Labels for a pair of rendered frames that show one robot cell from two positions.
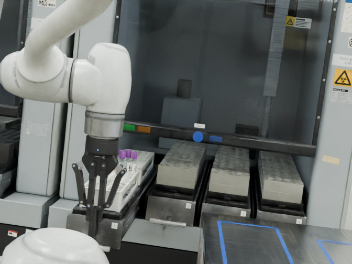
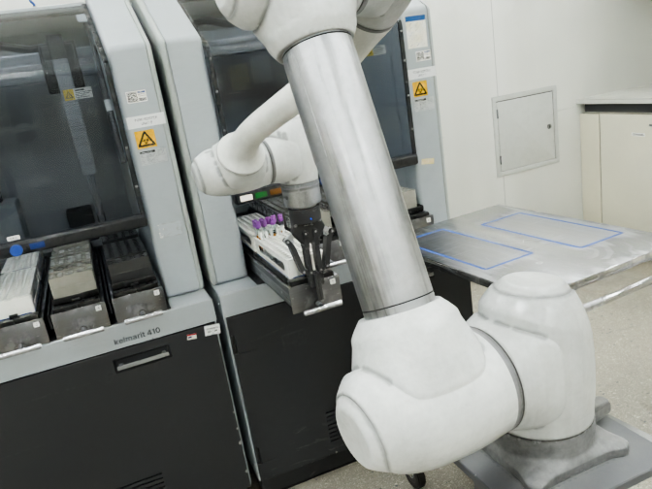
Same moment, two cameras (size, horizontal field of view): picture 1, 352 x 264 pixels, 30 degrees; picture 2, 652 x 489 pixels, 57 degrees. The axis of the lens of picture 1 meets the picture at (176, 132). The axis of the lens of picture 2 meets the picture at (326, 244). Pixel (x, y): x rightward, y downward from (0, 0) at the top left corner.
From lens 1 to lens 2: 0.75 m
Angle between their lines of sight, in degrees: 26
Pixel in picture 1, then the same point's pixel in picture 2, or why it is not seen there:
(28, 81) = (241, 177)
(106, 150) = (317, 215)
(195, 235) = not seen: hidden behind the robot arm
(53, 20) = (285, 104)
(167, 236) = not seen: hidden behind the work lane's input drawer
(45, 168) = (191, 264)
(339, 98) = (421, 107)
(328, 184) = (431, 181)
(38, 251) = (542, 296)
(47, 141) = (184, 237)
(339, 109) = (423, 116)
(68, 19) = not seen: hidden behind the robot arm
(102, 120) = (309, 189)
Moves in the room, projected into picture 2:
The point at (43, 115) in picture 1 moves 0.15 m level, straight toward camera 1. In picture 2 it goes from (171, 213) to (195, 218)
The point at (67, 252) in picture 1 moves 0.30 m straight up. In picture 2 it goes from (560, 286) to (549, 61)
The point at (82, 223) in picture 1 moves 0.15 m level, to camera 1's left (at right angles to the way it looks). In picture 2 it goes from (305, 292) to (247, 310)
